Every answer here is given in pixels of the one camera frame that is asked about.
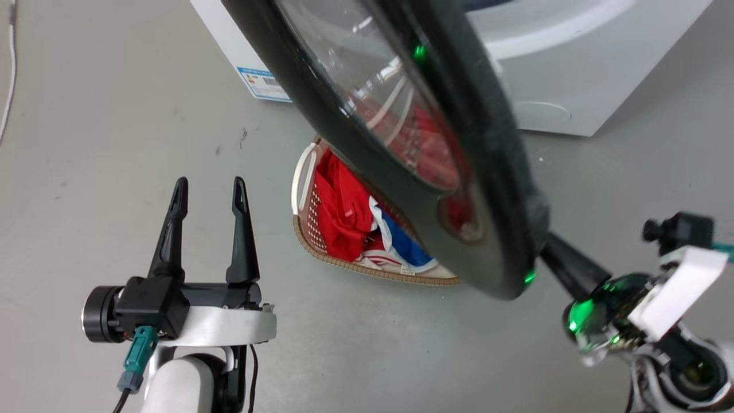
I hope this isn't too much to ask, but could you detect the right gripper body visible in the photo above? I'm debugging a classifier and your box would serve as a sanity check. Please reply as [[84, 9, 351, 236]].
[[562, 247, 730, 368]]

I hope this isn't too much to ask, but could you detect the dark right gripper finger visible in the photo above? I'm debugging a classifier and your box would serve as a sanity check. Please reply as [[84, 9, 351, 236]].
[[541, 231, 613, 302]]

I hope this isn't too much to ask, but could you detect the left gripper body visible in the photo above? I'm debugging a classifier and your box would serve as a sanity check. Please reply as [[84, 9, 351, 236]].
[[81, 276, 278, 348]]

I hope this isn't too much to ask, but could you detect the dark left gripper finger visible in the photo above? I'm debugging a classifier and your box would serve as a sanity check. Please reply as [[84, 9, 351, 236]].
[[225, 176, 261, 285], [147, 177, 189, 281]]

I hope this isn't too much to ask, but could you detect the black round washing machine door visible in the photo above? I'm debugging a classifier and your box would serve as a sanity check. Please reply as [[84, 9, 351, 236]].
[[222, 0, 551, 301]]

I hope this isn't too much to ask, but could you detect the white washing machine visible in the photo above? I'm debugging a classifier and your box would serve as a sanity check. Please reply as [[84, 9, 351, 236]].
[[190, 0, 715, 137]]

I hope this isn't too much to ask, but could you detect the beige white laundry basket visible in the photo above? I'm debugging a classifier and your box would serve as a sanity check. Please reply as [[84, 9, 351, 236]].
[[291, 137, 460, 286]]

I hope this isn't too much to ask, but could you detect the red garment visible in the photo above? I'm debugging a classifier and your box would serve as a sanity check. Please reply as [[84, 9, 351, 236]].
[[314, 148, 380, 262]]

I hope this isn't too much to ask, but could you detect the blue white energy label sticker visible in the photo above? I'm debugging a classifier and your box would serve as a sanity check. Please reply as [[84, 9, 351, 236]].
[[237, 67, 292, 103]]

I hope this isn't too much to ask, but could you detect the blue and white garment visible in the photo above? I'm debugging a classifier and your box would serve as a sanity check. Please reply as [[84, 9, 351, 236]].
[[352, 196, 440, 274]]

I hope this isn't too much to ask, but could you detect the thin black cable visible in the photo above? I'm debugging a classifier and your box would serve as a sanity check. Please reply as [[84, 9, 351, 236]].
[[248, 343, 259, 413]]

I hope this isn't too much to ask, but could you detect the black cable with teal connector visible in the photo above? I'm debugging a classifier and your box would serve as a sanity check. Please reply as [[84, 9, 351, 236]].
[[112, 325, 161, 413]]

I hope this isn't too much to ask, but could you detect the white cable on floor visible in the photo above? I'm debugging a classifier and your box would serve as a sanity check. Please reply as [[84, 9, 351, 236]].
[[0, 0, 18, 145]]

